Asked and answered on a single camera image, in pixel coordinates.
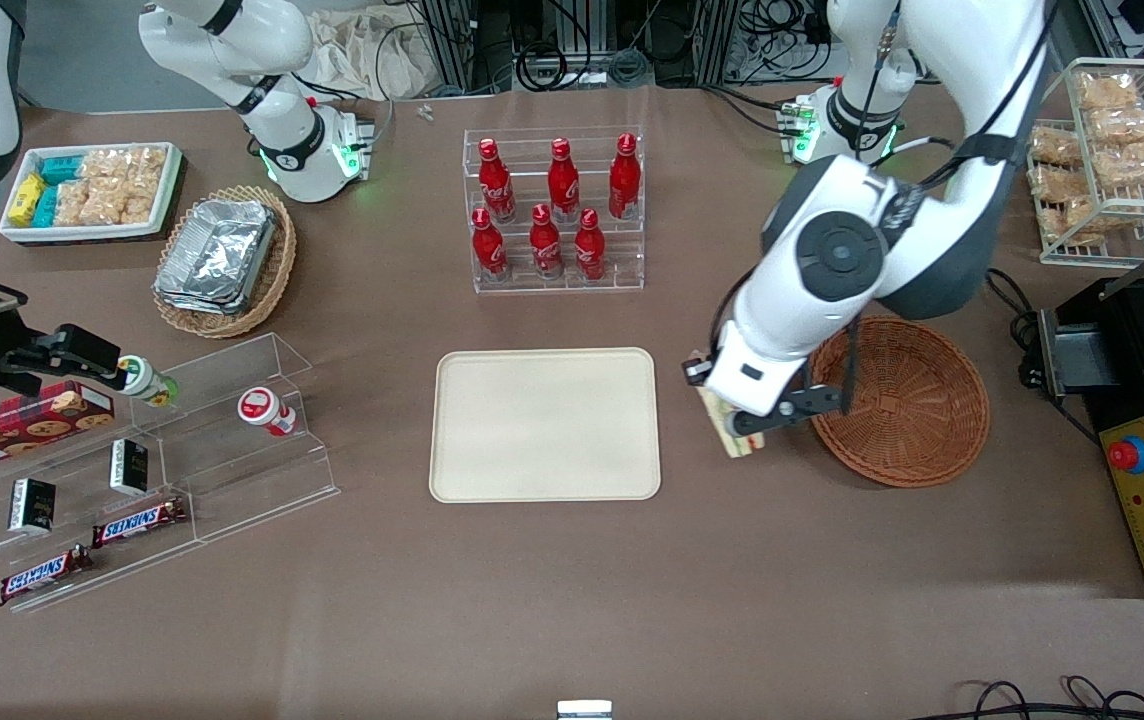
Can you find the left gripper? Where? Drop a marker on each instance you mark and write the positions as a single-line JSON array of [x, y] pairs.
[[691, 374]]

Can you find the triangular sandwich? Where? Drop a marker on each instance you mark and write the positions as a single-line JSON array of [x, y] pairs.
[[732, 440]]

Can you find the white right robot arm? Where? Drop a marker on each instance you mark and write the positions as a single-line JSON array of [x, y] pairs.
[[272, 40]]

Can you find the round brown wicker basket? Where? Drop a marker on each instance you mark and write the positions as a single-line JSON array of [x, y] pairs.
[[917, 410]]

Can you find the white rectangular snack tray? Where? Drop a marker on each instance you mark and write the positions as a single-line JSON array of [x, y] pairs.
[[167, 205]]

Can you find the cream plastic tray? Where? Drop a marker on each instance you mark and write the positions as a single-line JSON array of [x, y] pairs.
[[544, 425]]

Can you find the oval tan wicker basket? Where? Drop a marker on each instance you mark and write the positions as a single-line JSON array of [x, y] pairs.
[[277, 265]]

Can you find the red chocolate chip cookie box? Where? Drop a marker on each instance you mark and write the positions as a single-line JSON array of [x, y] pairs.
[[42, 415]]

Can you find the green capped white drink bottle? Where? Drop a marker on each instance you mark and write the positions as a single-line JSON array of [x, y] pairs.
[[144, 380]]

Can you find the small black box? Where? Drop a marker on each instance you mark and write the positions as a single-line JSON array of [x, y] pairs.
[[32, 505], [129, 467]]

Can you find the aluminium foil container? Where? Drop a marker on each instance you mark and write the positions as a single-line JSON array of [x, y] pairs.
[[192, 304], [217, 250]]

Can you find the teal snack pack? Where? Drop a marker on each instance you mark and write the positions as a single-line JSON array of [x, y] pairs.
[[60, 169], [45, 207]]

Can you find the clear rice cracker pack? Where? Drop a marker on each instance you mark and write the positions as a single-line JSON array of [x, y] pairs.
[[104, 203], [104, 165], [71, 202], [146, 168]]

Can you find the yellow snack pack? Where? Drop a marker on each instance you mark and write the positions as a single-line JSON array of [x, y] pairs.
[[26, 200]]

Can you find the brown Snickers bar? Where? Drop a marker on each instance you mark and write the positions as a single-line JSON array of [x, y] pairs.
[[42, 575], [139, 522]]

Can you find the clear acrylic bottle rack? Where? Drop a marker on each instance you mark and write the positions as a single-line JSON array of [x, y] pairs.
[[622, 255]]

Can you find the clear acrylic stepped shelf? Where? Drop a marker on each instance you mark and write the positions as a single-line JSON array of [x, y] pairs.
[[232, 470]]

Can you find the red capped white drink bottle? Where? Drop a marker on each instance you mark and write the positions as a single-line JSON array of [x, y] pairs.
[[264, 410]]

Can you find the red cola bottle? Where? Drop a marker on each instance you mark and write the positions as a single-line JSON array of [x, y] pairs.
[[497, 190], [563, 185], [589, 250], [546, 248], [489, 250], [624, 180]]

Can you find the bagged fried snack pack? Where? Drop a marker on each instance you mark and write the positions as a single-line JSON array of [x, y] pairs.
[[1060, 183], [1127, 127], [1056, 150], [1067, 218], [1137, 163], [1108, 92]]

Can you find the black table appliance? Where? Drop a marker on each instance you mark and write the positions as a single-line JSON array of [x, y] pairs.
[[1137, 350]]

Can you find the crumpled white cloth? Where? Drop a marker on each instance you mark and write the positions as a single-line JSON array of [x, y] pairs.
[[362, 55]]

